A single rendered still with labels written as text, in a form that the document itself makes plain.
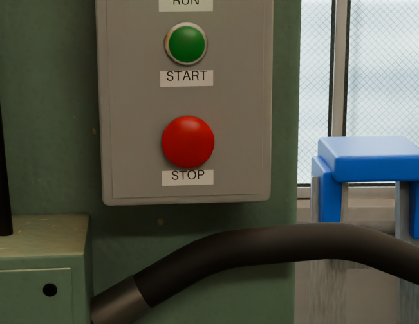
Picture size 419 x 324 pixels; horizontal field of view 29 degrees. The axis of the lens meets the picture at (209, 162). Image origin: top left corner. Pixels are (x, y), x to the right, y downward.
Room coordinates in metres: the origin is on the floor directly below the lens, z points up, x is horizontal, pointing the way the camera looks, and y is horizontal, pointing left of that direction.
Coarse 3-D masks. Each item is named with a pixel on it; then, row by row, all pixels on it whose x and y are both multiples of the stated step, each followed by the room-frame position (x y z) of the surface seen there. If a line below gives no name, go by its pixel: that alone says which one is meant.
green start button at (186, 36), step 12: (180, 24) 0.45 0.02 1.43; (192, 24) 0.45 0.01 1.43; (168, 36) 0.45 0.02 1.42; (180, 36) 0.45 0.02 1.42; (192, 36) 0.45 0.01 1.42; (204, 36) 0.45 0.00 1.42; (168, 48) 0.45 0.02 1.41; (180, 48) 0.45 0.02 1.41; (192, 48) 0.45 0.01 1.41; (204, 48) 0.45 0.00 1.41; (180, 60) 0.45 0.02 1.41; (192, 60) 0.45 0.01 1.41
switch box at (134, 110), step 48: (96, 0) 0.45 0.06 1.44; (144, 0) 0.45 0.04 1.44; (240, 0) 0.46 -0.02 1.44; (144, 48) 0.45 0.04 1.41; (240, 48) 0.46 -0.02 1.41; (144, 96) 0.45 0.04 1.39; (192, 96) 0.45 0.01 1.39; (240, 96) 0.46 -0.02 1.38; (144, 144) 0.45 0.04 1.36; (240, 144) 0.46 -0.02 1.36; (144, 192) 0.45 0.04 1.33; (192, 192) 0.45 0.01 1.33; (240, 192) 0.46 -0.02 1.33
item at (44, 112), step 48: (0, 0) 0.51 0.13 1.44; (48, 0) 0.51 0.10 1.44; (288, 0) 0.52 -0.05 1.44; (0, 48) 0.50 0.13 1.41; (48, 48) 0.51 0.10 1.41; (96, 48) 0.51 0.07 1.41; (288, 48) 0.52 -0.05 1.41; (0, 96) 0.50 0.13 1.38; (48, 96) 0.51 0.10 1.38; (96, 96) 0.51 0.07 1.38; (288, 96) 0.52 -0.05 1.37; (48, 144) 0.51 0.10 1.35; (96, 144) 0.51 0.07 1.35; (288, 144) 0.52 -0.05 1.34; (48, 192) 0.51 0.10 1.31; (96, 192) 0.51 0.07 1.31; (288, 192) 0.52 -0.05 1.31; (96, 240) 0.51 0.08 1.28; (144, 240) 0.51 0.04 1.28; (192, 240) 0.52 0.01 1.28; (96, 288) 0.51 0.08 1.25; (192, 288) 0.52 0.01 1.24; (240, 288) 0.52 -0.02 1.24; (288, 288) 0.52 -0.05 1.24
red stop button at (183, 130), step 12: (180, 120) 0.45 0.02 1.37; (192, 120) 0.45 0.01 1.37; (168, 132) 0.44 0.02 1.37; (180, 132) 0.44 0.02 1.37; (192, 132) 0.44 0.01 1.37; (204, 132) 0.45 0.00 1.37; (168, 144) 0.44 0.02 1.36; (180, 144) 0.44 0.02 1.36; (192, 144) 0.44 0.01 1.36; (204, 144) 0.45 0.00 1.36; (168, 156) 0.45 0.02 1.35; (180, 156) 0.44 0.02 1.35; (192, 156) 0.44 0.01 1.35; (204, 156) 0.45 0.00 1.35
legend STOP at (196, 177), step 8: (168, 176) 0.45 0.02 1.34; (176, 176) 0.45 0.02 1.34; (184, 176) 0.45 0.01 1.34; (192, 176) 0.45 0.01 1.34; (200, 176) 0.46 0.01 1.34; (208, 176) 0.46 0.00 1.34; (168, 184) 0.45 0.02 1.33; (176, 184) 0.45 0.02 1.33; (184, 184) 0.45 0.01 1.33; (192, 184) 0.45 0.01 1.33
